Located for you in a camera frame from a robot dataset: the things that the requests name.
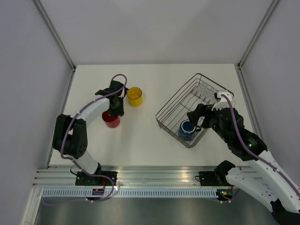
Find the clear glass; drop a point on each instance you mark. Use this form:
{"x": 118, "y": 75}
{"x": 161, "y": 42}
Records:
{"x": 211, "y": 94}
{"x": 202, "y": 89}

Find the clear glass far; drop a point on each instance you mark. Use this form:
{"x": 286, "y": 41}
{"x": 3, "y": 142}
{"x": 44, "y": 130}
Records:
{"x": 202, "y": 89}

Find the white slotted cable duct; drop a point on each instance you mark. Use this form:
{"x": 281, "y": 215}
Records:
{"x": 131, "y": 192}

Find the red mug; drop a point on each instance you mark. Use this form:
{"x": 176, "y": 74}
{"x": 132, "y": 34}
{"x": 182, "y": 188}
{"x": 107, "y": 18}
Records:
{"x": 110, "y": 121}

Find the bright yellow mug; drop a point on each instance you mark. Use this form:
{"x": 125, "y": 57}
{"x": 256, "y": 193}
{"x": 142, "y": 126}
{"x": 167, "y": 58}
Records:
{"x": 135, "y": 96}

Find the right aluminium frame post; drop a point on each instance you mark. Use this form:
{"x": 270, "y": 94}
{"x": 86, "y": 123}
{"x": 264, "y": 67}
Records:
{"x": 271, "y": 9}

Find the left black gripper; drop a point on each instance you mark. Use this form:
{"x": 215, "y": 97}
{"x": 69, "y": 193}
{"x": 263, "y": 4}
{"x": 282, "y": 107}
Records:
{"x": 120, "y": 112}

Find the grey wire dish rack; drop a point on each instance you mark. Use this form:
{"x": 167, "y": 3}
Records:
{"x": 186, "y": 99}

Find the left aluminium frame post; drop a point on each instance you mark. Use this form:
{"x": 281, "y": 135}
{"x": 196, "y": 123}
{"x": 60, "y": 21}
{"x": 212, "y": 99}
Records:
{"x": 44, "y": 15}

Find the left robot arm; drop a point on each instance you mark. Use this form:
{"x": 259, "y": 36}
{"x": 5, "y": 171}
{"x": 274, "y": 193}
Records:
{"x": 70, "y": 134}

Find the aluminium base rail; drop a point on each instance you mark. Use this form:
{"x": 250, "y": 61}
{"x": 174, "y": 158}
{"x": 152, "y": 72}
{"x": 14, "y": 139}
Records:
{"x": 127, "y": 176}

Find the aluminium frame post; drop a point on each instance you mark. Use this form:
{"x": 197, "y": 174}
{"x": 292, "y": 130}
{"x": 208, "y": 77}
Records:
{"x": 271, "y": 9}
{"x": 44, "y": 15}

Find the clear glass middle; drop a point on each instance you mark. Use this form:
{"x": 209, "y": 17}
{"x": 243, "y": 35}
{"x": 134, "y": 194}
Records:
{"x": 211, "y": 94}

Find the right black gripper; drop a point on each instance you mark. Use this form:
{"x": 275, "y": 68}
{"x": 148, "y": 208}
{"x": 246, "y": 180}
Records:
{"x": 204, "y": 110}

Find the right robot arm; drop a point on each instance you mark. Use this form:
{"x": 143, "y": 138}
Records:
{"x": 280, "y": 195}

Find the blue mug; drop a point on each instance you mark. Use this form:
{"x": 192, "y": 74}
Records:
{"x": 186, "y": 131}

